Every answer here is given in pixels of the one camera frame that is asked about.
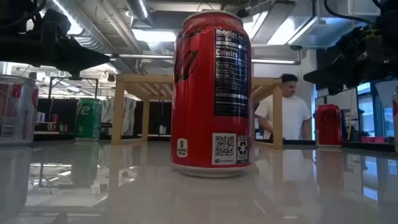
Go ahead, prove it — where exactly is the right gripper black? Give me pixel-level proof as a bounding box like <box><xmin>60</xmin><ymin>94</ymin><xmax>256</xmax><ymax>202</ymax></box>
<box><xmin>303</xmin><ymin>39</ymin><xmax>398</xmax><ymax>96</ymax></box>

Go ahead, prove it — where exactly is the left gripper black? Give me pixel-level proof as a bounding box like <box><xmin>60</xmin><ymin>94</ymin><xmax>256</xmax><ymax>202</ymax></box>
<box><xmin>0</xmin><ymin>30</ymin><xmax>111</xmax><ymax>81</ymax></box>

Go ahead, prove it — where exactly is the red Coke Zero can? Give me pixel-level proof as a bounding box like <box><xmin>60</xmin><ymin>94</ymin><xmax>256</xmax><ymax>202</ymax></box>
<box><xmin>170</xmin><ymin>10</ymin><xmax>253</xmax><ymax>179</ymax></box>
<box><xmin>314</xmin><ymin>104</ymin><xmax>343</xmax><ymax>147</ymax></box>

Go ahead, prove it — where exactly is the green Sprite can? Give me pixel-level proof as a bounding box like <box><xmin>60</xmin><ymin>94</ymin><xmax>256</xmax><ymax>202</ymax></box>
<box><xmin>73</xmin><ymin>98</ymin><xmax>103</xmax><ymax>144</ymax></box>

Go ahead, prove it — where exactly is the silver soda can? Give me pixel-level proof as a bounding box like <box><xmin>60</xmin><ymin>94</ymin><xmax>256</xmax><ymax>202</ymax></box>
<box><xmin>392</xmin><ymin>90</ymin><xmax>398</xmax><ymax>154</ymax></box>

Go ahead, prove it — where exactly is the silver Diet Coke can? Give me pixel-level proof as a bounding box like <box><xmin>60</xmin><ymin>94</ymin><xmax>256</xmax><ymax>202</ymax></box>
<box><xmin>0</xmin><ymin>74</ymin><xmax>39</xmax><ymax>147</ymax></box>

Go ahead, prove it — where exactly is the wooden slatted shelf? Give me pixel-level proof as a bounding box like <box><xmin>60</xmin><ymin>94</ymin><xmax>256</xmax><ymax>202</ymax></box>
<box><xmin>111</xmin><ymin>73</ymin><xmax>284</xmax><ymax>150</ymax></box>

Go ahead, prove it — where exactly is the large glass window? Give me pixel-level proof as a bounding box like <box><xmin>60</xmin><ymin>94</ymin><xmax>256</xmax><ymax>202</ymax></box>
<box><xmin>356</xmin><ymin>79</ymin><xmax>398</xmax><ymax>139</ymax></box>

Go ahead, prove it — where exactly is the person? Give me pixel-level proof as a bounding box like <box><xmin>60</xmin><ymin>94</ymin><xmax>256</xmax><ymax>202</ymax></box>
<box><xmin>254</xmin><ymin>73</ymin><xmax>313</xmax><ymax>141</ymax></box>

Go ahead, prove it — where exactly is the white patterned curtain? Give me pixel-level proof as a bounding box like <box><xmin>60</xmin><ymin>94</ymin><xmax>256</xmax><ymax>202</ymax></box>
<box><xmin>101</xmin><ymin>98</ymin><xmax>137</xmax><ymax>136</ymax></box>

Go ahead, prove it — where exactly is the red tray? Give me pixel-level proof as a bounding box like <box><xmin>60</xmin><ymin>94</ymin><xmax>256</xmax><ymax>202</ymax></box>
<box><xmin>360</xmin><ymin>136</ymin><xmax>386</xmax><ymax>144</ymax></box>

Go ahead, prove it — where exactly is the background table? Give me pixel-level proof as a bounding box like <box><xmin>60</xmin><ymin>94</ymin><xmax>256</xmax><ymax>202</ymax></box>
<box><xmin>33</xmin><ymin>129</ymin><xmax>75</xmax><ymax>136</ymax></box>

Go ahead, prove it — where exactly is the ribbed silver ventilation duct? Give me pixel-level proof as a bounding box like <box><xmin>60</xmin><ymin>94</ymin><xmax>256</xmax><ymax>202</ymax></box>
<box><xmin>46</xmin><ymin>0</ymin><xmax>142</xmax><ymax>74</ymax></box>

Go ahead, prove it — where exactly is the black metal frame stand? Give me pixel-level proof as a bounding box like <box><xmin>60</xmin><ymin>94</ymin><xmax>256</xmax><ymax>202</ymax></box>
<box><xmin>48</xmin><ymin>76</ymin><xmax>100</xmax><ymax>101</ymax></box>

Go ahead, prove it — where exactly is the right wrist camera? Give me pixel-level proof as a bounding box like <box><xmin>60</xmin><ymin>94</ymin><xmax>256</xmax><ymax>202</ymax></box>
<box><xmin>338</xmin><ymin>26</ymin><xmax>379</xmax><ymax>62</ymax></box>

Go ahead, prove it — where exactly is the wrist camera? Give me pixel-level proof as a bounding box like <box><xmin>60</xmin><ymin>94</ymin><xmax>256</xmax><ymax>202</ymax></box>
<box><xmin>40</xmin><ymin>8</ymin><xmax>72</xmax><ymax>38</ymax></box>
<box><xmin>338</xmin><ymin>26</ymin><xmax>379</xmax><ymax>62</ymax></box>

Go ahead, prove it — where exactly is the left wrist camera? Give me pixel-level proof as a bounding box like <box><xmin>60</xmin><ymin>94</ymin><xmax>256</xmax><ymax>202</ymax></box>
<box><xmin>40</xmin><ymin>8</ymin><xmax>72</xmax><ymax>38</ymax></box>

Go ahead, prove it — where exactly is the silver rectangular air duct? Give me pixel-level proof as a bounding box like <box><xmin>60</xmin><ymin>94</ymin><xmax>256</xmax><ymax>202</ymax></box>
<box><xmin>248</xmin><ymin>0</ymin><xmax>382</xmax><ymax>52</ymax></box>

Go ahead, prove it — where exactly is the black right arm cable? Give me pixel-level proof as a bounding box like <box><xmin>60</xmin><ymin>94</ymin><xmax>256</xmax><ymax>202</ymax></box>
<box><xmin>323</xmin><ymin>0</ymin><xmax>379</xmax><ymax>28</ymax></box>

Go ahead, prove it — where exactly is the round silver duct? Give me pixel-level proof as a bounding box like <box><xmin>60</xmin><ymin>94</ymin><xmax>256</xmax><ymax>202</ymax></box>
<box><xmin>126</xmin><ymin>0</ymin><xmax>154</xmax><ymax>27</ymax></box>

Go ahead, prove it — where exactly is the black table frame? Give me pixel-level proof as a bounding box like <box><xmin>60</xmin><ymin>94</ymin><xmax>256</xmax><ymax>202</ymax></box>
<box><xmin>282</xmin><ymin>139</ymin><xmax>398</xmax><ymax>154</ymax></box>

